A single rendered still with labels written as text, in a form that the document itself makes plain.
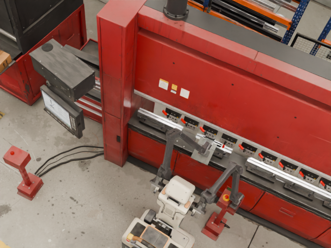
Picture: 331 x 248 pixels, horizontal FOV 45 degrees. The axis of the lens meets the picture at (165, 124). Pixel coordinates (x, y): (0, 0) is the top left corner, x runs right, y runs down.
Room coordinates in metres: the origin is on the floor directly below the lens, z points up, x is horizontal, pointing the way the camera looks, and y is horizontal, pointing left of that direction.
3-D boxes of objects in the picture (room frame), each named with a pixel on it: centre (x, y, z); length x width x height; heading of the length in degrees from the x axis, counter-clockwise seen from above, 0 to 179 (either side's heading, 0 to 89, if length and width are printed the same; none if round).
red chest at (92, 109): (2.93, 0.87, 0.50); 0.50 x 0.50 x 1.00; 74
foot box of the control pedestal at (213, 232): (1.64, -0.76, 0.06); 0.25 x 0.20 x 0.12; 156
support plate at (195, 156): (2.03, -0.42, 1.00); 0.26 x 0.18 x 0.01; 164
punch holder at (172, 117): (2.29, -0.06, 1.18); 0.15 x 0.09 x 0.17; 74
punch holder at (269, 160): (2.01, -1.02, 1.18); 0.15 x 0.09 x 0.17; 74
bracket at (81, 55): (2.28, 0.86, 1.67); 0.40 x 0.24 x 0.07; 74
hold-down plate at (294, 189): (1.83, -1.41, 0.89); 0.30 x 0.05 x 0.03; 74
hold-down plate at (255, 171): (1.94, -1.03, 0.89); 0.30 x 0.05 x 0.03; 74
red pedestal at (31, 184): (1.70, 1.39, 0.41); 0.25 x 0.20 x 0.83; 164
